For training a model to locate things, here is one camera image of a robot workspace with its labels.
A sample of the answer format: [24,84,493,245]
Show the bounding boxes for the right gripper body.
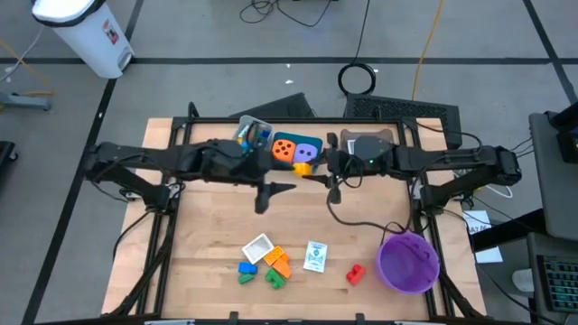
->
[323,132,360,181]

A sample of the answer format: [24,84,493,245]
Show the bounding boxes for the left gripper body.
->
[246,144,293,186]

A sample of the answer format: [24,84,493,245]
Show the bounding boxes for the orange foam dice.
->
[272,138,297,163]

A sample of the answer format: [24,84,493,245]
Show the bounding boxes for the purple foam dice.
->
[294,143,318,164]

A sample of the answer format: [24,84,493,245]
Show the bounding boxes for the white eraser block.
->
[240,232,275,265]

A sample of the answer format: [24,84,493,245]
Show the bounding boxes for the yellow-orange studded brick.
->
[264,245,286,266]

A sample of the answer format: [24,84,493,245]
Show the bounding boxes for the teal playing card deck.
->
[303,240,331,275]

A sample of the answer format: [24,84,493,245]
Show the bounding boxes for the plain orange toy block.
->
[272,252,293,279]

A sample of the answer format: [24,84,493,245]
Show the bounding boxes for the translucent brown plastic bin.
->
[339,128,395,153]

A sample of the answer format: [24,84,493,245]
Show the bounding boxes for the teal plastic bin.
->
[270,131,324,175]

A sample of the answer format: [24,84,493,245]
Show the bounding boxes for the light grey plastic bin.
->
[232,114,275,154]

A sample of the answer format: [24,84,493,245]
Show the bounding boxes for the black flat panel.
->
[229,92,317,119]

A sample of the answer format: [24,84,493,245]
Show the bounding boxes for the black perforated panel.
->
[343,93,463,154]

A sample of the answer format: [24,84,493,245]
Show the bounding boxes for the large green toy block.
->
[264,268,287,291]

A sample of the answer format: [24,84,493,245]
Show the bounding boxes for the red toy block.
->
[345,264,367,286]

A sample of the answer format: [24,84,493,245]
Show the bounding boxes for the purple plastic bucket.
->
[374,232,442,296]

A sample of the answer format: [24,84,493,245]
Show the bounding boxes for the white printed paper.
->
[462,209,493,236]

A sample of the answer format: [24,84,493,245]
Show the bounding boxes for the white blank paper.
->
[473,246,504,265]

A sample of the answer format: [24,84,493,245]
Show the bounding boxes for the grey computer mouse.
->
[512,268,535,293]

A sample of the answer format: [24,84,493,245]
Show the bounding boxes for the grey side table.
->
[527,110,578,240]

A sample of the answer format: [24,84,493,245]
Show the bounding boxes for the white trash can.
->
[31,0,135,80]

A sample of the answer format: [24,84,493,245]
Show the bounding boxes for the grey computer desk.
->
[526,232,578,325]

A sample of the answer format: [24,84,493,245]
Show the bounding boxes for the black desk device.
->
[544,101,578,164]

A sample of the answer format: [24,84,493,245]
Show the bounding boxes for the backlit keyboard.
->
[536,255,578,315]

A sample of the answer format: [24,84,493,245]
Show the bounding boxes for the grey stand base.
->
[0,89,54,112]

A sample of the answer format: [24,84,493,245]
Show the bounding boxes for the black wheeled base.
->
[0,140,19,175]

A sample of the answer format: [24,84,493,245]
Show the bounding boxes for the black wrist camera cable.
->
[325,198,415,229]

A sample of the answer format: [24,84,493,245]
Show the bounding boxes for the thin black cable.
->
[380,220,410,247]

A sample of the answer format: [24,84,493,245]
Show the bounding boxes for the black aluminium table frame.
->
[107,101,480,325]

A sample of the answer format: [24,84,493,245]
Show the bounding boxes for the black coiled cable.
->
[337,0,378,97]

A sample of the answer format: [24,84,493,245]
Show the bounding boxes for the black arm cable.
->
[415,120,483,153]

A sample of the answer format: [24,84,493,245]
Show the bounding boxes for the yellow cable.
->
[411,0,446,101]

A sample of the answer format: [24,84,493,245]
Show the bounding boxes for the black cable bundle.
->
[505,137,535,159]

